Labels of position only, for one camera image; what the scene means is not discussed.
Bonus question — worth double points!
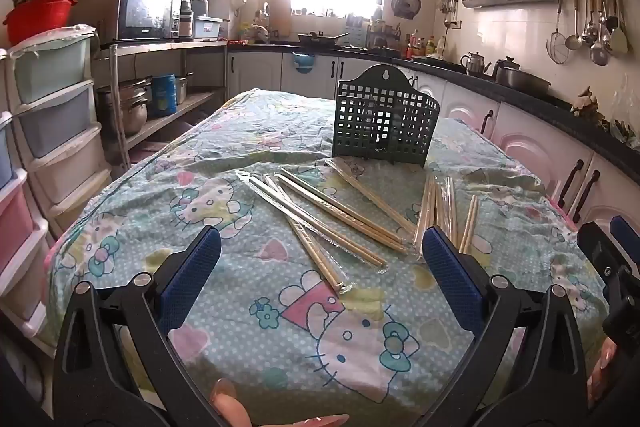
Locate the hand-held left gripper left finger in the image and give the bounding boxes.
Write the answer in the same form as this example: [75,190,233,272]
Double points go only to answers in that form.
[52,225,231,427]

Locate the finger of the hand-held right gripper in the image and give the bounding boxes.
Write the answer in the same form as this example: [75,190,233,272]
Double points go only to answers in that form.
[576,221,621,290]
[610,215,640,265]

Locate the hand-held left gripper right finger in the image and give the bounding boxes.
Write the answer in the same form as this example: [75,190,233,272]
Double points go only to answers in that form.
[422,226,592,427]

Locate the group of chopsticks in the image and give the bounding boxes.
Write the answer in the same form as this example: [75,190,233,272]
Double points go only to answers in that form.
[237,157,481,295]

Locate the green plastic utensil holder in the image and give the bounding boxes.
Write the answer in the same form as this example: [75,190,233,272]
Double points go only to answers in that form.
[331,63,441,168]

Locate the row of hanging kitchen utensils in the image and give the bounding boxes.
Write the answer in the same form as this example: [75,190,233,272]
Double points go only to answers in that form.
[545,0,633,68]

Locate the person's right hand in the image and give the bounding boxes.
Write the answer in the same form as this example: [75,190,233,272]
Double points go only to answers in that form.
[585,336,622,408]

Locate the person's left hand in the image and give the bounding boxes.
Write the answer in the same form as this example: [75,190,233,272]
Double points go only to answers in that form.
[209,378,351,427]

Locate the cartoon printed tablecloth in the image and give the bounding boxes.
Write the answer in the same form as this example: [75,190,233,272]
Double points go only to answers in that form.
[45,88,608,427]

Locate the metal shelf rack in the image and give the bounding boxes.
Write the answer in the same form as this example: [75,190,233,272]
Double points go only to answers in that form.
[92,39,228,168]

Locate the stacked steel pots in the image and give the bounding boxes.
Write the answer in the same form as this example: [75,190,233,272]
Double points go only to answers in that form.
[97,77,153,135]

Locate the blue canister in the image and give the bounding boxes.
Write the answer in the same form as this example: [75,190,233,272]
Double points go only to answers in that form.
[151,74,178,116]

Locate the small steel pot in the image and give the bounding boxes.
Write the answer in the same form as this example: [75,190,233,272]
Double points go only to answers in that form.
[175,74,194,104]

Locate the steel kettle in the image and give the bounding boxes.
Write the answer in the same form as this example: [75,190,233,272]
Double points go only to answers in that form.
[460,52,493,75]

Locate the pastel plastic drawer unit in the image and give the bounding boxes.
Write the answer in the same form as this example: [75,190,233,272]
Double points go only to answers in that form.
[0,24,113,348]

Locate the group of condiment bottles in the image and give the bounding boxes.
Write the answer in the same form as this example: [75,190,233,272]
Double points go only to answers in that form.
[405,29,448,58]

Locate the blue hanging bin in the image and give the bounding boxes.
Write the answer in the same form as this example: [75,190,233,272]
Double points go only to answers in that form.
[291,51,317,74]

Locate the grey-blue dish bin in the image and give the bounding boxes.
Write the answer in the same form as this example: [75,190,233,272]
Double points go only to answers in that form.
[192,14,223,40]

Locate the spice rack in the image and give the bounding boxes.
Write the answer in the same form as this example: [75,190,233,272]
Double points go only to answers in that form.
[367,21,403,50]

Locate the black wok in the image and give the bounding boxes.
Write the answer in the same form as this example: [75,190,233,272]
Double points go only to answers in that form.
[298,32,349,48]

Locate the black microwave oven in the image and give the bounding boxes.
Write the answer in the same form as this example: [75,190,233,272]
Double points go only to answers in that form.
[116,0,182,42]

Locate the wooden cutting board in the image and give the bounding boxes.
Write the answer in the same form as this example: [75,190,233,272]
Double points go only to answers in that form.
[259,0,292,35]

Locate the red plastic basin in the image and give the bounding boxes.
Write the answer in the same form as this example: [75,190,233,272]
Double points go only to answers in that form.
[4,0,78,48]

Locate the small wall fan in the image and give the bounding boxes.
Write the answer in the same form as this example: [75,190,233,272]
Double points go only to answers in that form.
[391,0,421,20]

